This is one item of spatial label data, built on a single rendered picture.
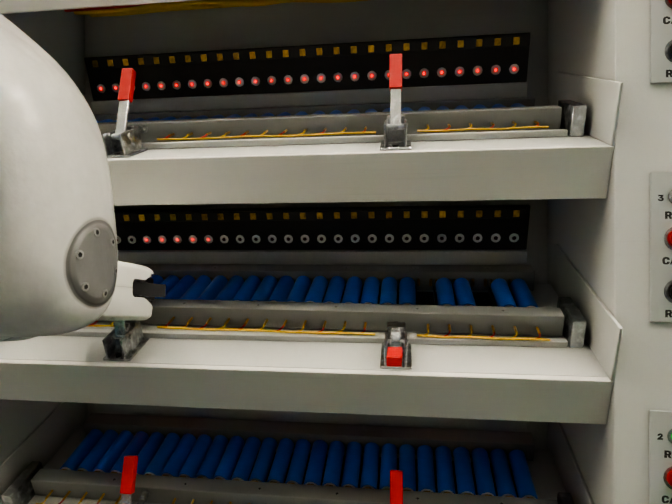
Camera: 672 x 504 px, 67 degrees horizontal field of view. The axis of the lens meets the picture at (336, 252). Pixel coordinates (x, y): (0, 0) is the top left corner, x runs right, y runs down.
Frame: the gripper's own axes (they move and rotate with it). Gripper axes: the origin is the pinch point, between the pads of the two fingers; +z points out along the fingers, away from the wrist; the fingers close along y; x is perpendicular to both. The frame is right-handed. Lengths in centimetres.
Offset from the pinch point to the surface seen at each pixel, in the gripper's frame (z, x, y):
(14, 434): 4.4, -15.9, -15.9
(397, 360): -9.6, -5.3, 26.9
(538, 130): -2.0, 15.4, 39.7
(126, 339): -3.2, -4.6, 1.1
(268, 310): 1.6, -1.6, 13.6
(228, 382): -2.9, -8.3, 11.3
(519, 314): 1.2, -1.6, 38.3
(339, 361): -2.1, -6.2, 21.5
